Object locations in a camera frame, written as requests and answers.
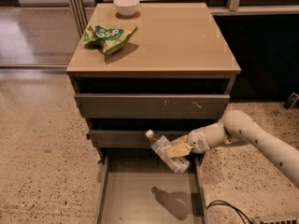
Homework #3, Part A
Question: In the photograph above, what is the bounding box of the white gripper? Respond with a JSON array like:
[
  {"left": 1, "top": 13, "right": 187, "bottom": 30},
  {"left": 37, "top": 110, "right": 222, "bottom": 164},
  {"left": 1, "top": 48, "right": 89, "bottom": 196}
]
[{"left": 165, "top": 126, "right": 214, "bottom": 158}]

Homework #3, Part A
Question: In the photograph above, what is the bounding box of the clear plastic water bottle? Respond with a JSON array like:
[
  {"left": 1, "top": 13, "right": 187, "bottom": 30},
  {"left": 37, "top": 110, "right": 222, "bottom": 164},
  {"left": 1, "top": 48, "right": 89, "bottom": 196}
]
[{"left": 145, "top": 130, "right": 190, "bottom": 174}]

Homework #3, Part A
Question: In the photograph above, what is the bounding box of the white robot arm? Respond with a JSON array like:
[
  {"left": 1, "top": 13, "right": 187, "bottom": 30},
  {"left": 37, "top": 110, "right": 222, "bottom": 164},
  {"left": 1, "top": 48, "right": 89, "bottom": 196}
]
[{"left": 165, "top": 110, "right": 299, "bottom": 187}]

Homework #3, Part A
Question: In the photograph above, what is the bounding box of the grey open bottom drawer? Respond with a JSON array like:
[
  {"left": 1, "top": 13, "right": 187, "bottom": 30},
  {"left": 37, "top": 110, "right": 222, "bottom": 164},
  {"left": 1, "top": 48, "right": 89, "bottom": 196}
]
[{"left": 94, "top": 155, "right": 208, "bottom": 224}]

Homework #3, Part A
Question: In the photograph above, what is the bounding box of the grey middle drawer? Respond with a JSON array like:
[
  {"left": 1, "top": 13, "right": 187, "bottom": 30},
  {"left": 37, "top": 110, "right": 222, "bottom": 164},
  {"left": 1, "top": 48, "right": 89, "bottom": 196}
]
[{"left": 86, "top": 129, "right": 216, "bottom": 150}]

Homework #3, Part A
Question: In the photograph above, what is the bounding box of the grey drawer cabinet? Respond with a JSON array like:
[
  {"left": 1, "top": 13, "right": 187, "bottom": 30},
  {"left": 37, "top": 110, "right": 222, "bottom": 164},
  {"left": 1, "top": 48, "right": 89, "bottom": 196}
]
[{"left": 67, "top": 3, "right": 240, "bottom": 158}]

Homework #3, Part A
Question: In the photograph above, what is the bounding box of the grey top drawer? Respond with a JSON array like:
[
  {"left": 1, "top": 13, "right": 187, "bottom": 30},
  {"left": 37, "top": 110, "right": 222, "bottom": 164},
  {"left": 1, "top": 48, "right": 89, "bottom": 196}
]
[{"left": 75, "top": 93, "right": 230, "bottom": 119}]

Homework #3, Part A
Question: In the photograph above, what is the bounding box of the small grey floor object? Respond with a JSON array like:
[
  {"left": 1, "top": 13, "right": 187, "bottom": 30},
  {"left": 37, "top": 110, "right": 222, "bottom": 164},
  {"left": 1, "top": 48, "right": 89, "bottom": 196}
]
[{"left": 283, "top": 92, "right": 299, "bottom": 110}]

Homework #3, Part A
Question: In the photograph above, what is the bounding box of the green crumpled snack bag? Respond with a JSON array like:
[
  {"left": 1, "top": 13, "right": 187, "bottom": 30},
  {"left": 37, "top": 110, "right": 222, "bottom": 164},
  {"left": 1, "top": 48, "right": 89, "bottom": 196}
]
[{"left": 83, "top": 25, "right": 138, "bottom": 56}]

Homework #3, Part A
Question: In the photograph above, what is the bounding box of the white ceramic bowl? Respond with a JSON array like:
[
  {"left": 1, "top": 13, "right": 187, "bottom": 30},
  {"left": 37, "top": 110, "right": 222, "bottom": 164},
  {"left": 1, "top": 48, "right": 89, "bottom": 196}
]
[{"left": 113, "top": 0, "right": 140, "bottom": 17}]

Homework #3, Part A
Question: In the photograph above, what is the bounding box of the black floor cable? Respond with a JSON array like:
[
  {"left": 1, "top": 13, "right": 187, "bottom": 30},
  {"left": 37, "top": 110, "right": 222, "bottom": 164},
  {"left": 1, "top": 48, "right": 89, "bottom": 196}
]
[{"left": 206, "top": 200, "right": 253, "bottom": 224}]

